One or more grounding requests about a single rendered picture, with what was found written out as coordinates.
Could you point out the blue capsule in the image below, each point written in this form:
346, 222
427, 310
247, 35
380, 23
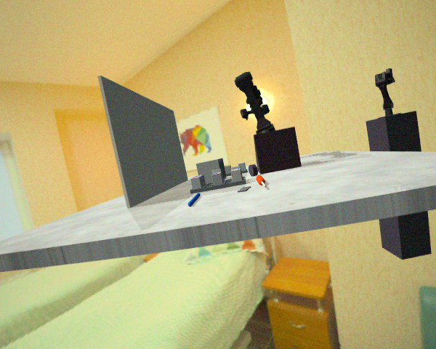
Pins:
192, 201

